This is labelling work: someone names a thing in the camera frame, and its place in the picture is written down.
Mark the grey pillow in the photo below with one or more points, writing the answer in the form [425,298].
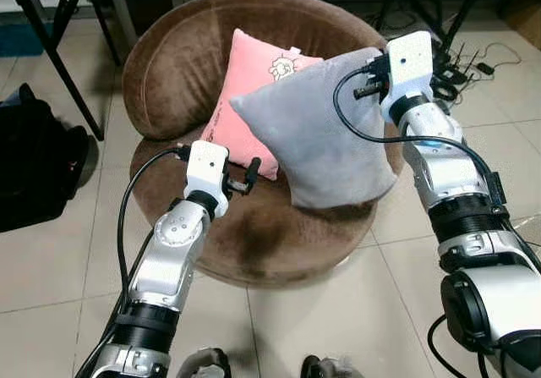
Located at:
[321,141]

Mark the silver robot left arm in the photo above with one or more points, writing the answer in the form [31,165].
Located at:
[165,260]

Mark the brown round sofa chair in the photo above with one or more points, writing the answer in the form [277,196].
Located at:
[254,234]

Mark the pink pillow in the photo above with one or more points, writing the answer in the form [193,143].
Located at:
[249,82]

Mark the black router with antennas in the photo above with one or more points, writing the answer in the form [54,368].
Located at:
[465,67]

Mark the brown cardboard box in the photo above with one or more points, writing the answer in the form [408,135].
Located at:
[526,19]

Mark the robot left leg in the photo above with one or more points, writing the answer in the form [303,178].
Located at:
[203,363]

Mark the black bag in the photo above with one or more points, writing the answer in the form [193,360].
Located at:
[38,167]

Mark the blue box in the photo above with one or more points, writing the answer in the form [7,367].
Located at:
[19,40]

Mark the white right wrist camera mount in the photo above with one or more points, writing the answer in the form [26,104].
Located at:
[410,78]

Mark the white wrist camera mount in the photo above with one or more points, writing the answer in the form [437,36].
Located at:
[205,171]
[410,78]

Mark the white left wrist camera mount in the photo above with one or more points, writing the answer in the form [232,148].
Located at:
[205,171]

